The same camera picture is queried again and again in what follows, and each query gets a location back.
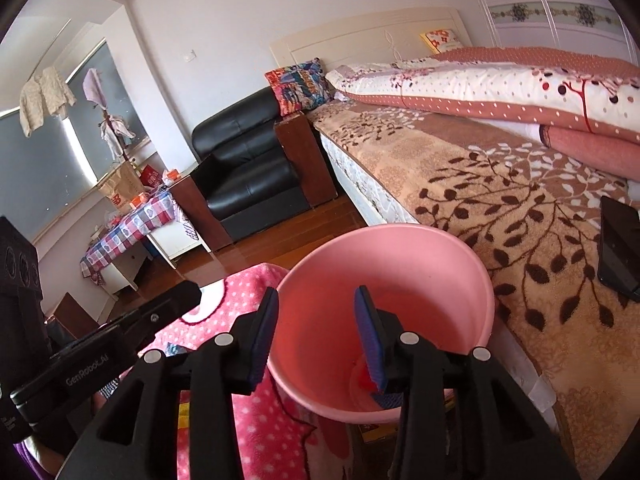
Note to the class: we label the black smartphone on bed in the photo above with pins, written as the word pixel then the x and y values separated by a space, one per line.
pixel 618 249

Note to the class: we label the plaid tablecloth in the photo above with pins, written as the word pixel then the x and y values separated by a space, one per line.
pixel 158 211

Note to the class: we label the coat stand with clothes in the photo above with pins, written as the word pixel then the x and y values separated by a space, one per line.
pixel 113 129

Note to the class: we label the cream bed headboard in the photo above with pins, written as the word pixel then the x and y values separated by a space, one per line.
pixel 383 37

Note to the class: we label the yellow red small pillow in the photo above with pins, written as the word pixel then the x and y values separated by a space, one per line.
pixel 440 41

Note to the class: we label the colourful printed cushion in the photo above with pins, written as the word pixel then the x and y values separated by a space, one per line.
pixel 299 87

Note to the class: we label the pink plastic trash bucket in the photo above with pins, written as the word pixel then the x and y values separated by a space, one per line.
pixel 346 306

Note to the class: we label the black leather sofa left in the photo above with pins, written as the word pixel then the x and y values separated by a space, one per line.
pixel 68 322

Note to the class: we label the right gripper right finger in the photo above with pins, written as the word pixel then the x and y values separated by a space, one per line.
pixel 462 416

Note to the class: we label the white wardrobe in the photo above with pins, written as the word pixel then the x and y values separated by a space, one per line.
pixel 583 26

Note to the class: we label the white pink dotted duvet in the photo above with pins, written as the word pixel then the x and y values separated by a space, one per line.
pixel 583 106

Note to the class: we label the hanging cream knit sweater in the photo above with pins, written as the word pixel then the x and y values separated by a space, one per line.
pixel 42 96

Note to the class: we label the brown paper bag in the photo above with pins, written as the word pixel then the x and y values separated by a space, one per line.
pixel 121 186

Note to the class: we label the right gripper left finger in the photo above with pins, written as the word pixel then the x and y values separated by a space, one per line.
pixel 135 435

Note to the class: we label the red box on table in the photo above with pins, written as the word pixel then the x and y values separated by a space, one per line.
pixel 150 177

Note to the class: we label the bed with brown leaf blanket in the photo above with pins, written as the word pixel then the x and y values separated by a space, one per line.
pixel 532 214

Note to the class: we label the white side table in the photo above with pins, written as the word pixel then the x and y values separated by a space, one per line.
pixel 167 243

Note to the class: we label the black leather armchair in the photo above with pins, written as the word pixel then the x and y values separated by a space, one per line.
pixel 247 181

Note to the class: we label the pink polka dot blanket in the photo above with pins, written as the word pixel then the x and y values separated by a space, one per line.
pixel 277 438

